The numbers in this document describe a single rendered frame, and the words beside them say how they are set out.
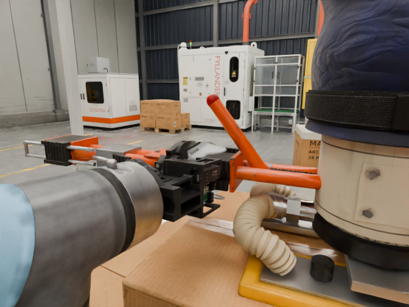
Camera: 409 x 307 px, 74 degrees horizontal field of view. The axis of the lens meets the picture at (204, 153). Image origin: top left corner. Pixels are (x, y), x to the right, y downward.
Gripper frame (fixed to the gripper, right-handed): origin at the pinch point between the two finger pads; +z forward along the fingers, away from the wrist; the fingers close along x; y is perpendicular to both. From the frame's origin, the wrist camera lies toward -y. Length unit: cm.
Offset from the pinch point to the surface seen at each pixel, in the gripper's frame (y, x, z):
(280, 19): -285, 345, 1018
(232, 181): 6.3, -1.1, -3.1
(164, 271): 0.4, -13.6, -13.1
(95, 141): -29.0, 2.7, -1.6
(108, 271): -66, -60, 30
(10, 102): -989, 22, 406
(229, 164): 5.7, 1.6, -2.8
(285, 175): 14.1, 0.5, -0.6
